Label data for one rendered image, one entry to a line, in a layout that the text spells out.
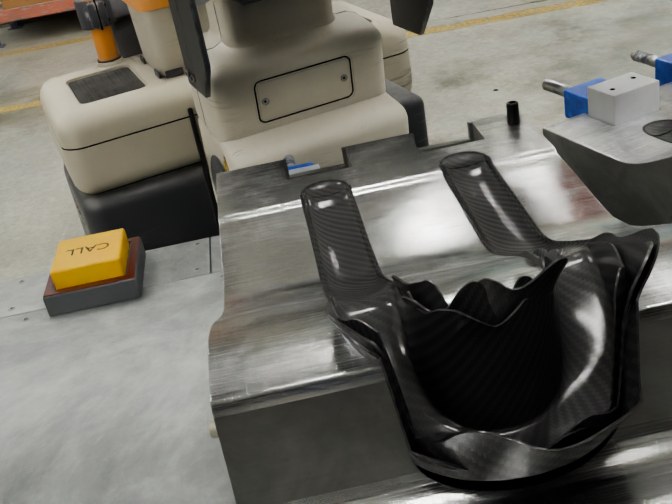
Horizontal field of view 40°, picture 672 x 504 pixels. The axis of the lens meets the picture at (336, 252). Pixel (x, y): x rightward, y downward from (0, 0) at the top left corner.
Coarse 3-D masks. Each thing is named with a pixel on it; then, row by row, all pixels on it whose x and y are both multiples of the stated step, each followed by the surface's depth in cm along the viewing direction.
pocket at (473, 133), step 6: (468, 126) 76; (474, 126) 75; (468, 132) 77; (474, 132) 76; (468, 138) 77; (474, 138) 76; (480, 138) 74; (438, 144) 77; (444, 144) 77; (450, 144) 77; (456, 144) 77; (420, 150) 76; (426, 150) 77
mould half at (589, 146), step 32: (544, 128) 81; (576, 128) 80; (608, 128) 79; (640, 128) 78; (576, 160) 78; (608, 160) 74; (640, 160) 72; (608, 192) 76; (640, 192) 72; (640, 224) 73
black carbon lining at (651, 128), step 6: (660, 120) 79; (666, 120) 78; (648, 126) 78; (654, 126) 78; (660, 126) 78; (666, 126) 78; (648, 132) 77; (654, 132) 78; (660, 132) 77; (666, 132) 77; (660, 138) 75; (666, 138) 76
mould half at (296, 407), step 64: (512, 128) 73; (256, 192) 71; (384, 192) 68; (448, 192) 66; (576, 192) 63; (256, 256) 63; (384, 256) 60; (448, 256) 58; (512, 256) 51; (256, 320) 47; (320, 320) 45; (640, 320) 42; (256, 384) 42; (320, 384) 41; (384, 384) 41; (256, 448) 42; (320, 448) 42; (384, 448) 43; (640, 448) 44
